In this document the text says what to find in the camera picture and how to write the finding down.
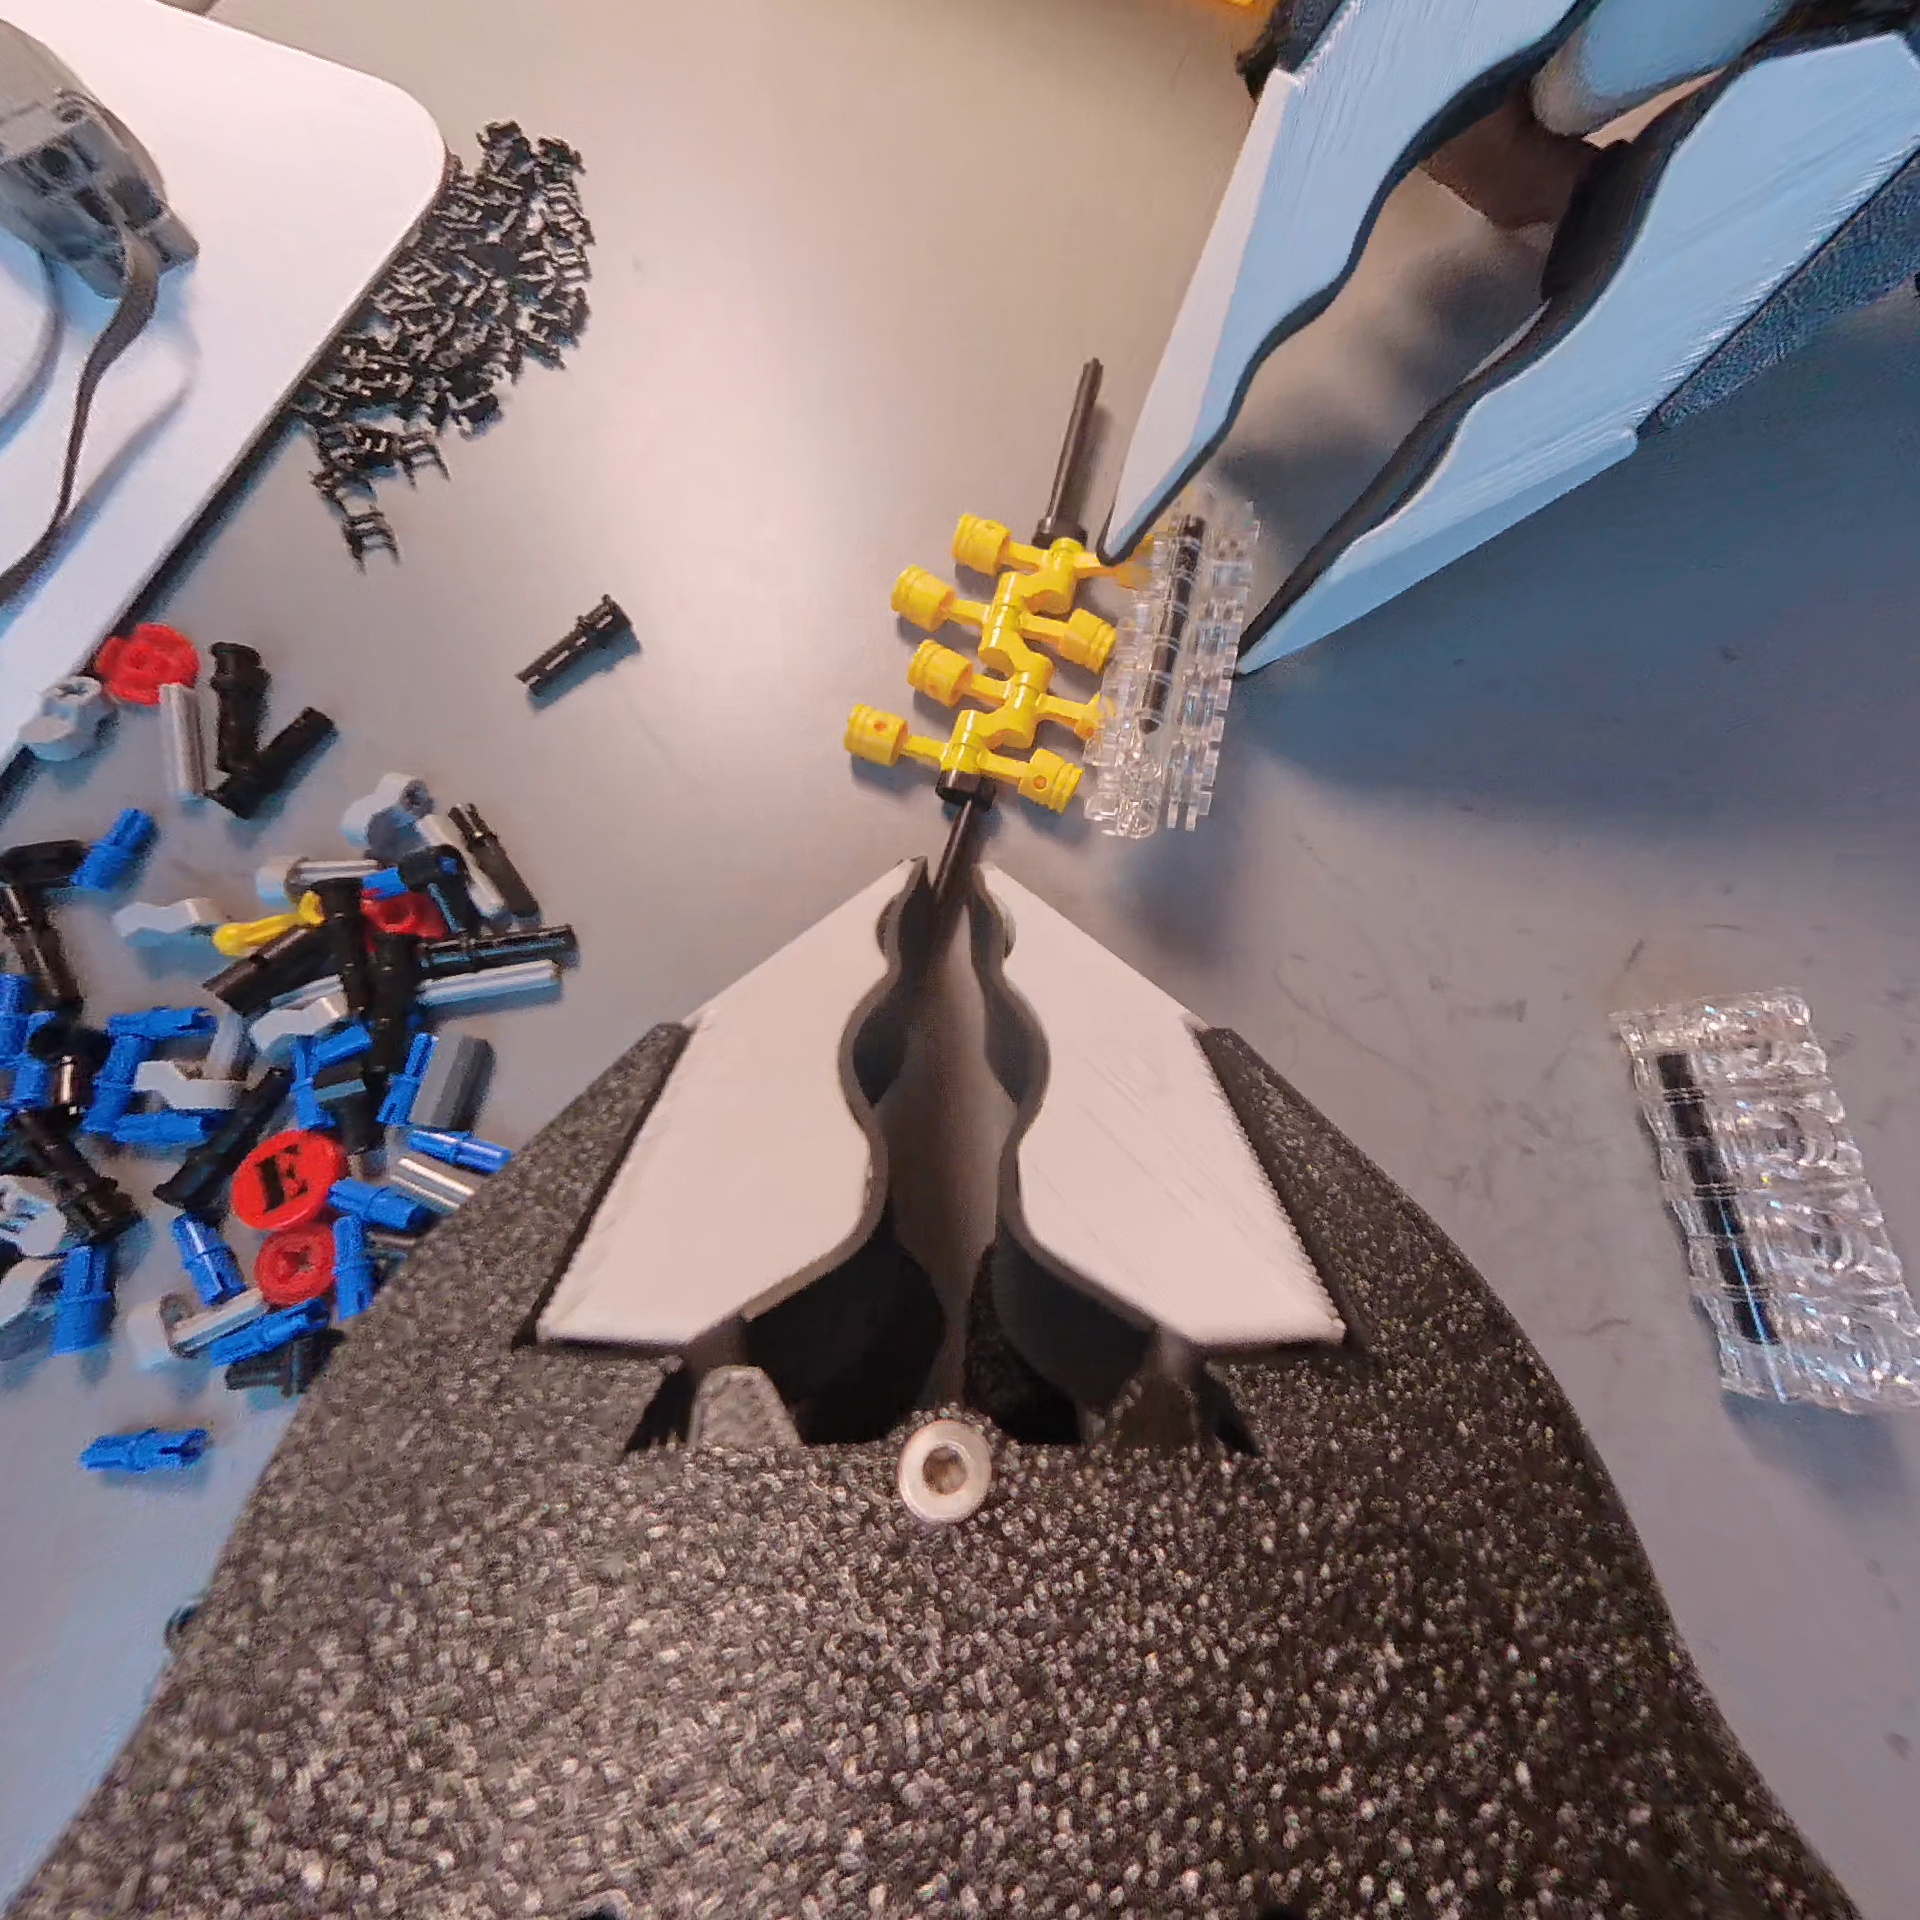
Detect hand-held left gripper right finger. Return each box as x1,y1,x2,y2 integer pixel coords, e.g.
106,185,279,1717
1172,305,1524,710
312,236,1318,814
967,862,1344,1444

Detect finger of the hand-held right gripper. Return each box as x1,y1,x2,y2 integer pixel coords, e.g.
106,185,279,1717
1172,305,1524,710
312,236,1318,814
1234,30,1920,677
1098,0,1592,566

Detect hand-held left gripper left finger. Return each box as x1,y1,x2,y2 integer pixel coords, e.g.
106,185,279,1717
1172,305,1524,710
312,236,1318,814
540,858,933,1402

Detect clear toy cylinder block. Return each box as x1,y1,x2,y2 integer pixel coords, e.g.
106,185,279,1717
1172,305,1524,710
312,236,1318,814
1610,988,1895,1414
1084,481,1258,839

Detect yellow piston crankshaft assembly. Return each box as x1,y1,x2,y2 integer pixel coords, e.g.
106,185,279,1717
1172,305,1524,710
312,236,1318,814
844,356,1127,903

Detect person's right hand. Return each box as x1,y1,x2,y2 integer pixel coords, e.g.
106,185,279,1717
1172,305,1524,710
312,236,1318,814
1423,82,1592,230

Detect pile of small toy parts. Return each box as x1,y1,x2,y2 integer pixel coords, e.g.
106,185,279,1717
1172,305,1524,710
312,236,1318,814
0,622,581,1474

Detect single black toy pin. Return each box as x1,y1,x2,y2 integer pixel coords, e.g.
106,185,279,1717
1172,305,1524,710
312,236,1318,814
517,594,639,696

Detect pile of black toy pins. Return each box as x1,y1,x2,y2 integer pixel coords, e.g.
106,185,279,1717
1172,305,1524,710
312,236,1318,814
293,116,596,564

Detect white book stand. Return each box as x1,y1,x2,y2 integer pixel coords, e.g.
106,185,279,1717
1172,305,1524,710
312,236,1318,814
0,0,452,768

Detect grey toy motor block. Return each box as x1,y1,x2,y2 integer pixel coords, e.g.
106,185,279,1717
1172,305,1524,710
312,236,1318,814
0,23,201,294

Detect thin black cable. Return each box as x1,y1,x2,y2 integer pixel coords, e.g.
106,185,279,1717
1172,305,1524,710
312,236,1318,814
0,223,169,606

